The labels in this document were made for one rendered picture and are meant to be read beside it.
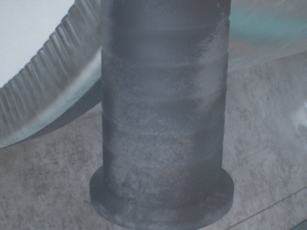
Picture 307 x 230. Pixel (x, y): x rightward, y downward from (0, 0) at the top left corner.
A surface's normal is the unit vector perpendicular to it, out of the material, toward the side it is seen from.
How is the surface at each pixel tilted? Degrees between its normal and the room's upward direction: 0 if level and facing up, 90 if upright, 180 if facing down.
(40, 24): 90
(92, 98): 74
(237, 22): 68
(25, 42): 90
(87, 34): 79
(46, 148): 0
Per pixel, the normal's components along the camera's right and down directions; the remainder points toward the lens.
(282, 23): 0.46, 0.86
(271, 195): 0.62, -0.13
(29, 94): -0.72, 0.26
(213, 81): 0.73, 0.27
